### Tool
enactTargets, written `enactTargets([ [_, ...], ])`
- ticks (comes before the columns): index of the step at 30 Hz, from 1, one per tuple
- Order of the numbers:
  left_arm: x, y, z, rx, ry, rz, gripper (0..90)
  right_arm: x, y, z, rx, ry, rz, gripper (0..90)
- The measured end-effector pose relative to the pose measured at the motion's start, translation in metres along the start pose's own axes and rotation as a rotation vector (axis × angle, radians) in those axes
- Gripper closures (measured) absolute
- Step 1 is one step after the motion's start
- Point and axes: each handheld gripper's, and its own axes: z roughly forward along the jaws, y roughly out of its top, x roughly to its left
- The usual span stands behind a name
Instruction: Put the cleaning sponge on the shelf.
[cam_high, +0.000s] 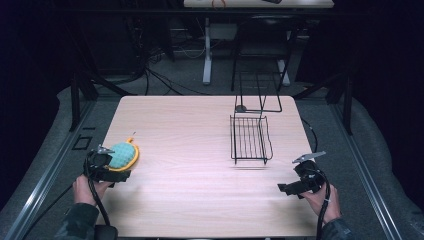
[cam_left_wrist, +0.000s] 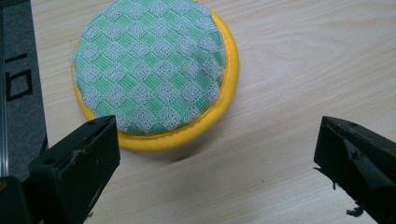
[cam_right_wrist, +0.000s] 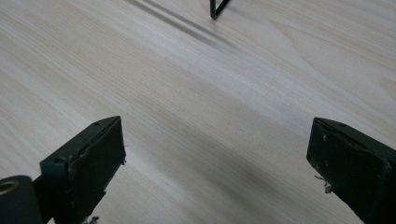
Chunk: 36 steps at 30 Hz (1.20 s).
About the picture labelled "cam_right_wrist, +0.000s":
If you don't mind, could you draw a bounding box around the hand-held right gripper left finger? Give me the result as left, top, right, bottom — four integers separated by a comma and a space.
39, 115, 127, 224

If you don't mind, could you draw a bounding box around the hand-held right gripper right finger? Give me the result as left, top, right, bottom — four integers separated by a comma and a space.
305, 117, 396, 224

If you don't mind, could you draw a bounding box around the black metal wire rack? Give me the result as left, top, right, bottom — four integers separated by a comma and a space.
209, 0, 232, 21

